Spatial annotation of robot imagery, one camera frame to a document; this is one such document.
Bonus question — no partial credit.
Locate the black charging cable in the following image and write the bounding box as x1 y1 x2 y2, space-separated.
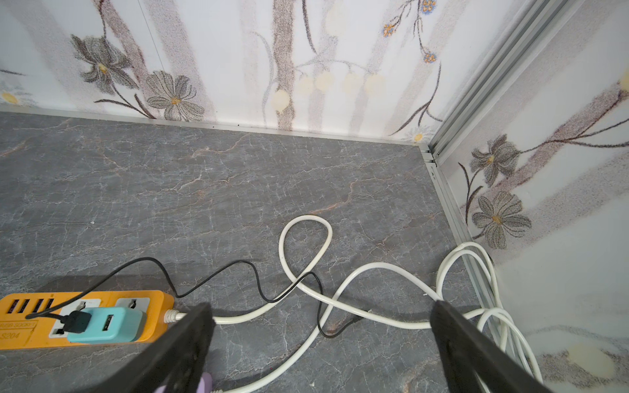
25 256 365 340

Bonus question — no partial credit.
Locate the purple power strip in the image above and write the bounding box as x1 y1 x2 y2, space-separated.
154 372 213 393

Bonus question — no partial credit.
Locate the orange power strip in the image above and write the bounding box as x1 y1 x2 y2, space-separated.
1 290 175 350

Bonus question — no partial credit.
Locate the white power cords bundle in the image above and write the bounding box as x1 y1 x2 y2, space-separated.
164 215 545 393

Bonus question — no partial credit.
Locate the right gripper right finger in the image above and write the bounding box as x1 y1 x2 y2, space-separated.
430 301 549 392

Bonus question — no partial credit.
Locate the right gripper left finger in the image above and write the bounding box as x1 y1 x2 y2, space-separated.
85 302 215 392

